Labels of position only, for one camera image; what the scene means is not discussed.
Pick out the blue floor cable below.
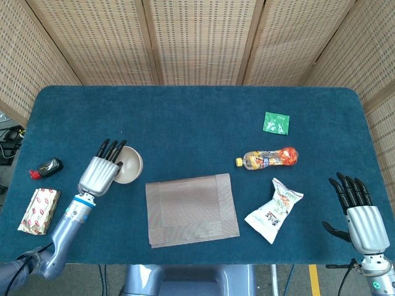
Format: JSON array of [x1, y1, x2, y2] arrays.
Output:
[[285, 264, 296, 296]]

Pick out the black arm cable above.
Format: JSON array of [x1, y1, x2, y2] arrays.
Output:
[[4, 242, 55, 296], [338, 258, 362, 296]]

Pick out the blue velvet table cover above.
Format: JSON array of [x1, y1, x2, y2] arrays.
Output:
[[0, 85, 393, 266]]

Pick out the red white patterned packet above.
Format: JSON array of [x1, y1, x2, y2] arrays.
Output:
[[17, 187, 62, 236]]

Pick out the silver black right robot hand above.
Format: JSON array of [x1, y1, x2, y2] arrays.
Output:
[[322, 172, 390, 255]]

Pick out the brown woven placemat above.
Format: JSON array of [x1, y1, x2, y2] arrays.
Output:
[[144, 173, 241, 249]]

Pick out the woven bamboo screen panel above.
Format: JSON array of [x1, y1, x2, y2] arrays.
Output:
[[301, 0, 395, 105], [142, 0, 265, 86], [363, 89, 395, 201], [237, 0, 360, 87], [0, 0, 83, 126], [27, 0, 163, 86]]

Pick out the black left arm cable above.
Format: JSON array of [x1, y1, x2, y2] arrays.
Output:
[[4, 242, 55, 296]]

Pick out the black electronic equipment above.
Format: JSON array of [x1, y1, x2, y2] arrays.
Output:
[[0, 125, 26, 166]]

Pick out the iced tea bottle orange label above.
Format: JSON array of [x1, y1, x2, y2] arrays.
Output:
[[236, 146, 300, 171]]

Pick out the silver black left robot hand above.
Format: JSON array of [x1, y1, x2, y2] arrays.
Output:
[[77, 138, 128, 197]]

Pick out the white ceramic bowl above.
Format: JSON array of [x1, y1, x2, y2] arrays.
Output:
[[112, 146, 144, 185]]

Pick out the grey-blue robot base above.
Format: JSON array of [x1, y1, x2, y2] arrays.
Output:
[[123, 264, 257, 296]]

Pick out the white snack bag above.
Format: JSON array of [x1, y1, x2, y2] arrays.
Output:
[[244, 178, 304, 245]]

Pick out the green tea sachet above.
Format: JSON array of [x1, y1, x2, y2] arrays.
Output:
[[262, 111, 291, 136]]

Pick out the white table leg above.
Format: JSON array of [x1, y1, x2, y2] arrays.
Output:
[[270, 264, 279, 296]]

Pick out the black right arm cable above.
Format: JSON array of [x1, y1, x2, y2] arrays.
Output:
[[338, 258, 362, 296]]

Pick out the small black bottle red cap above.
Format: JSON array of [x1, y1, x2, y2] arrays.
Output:
[[29, 157, 64, 181]]

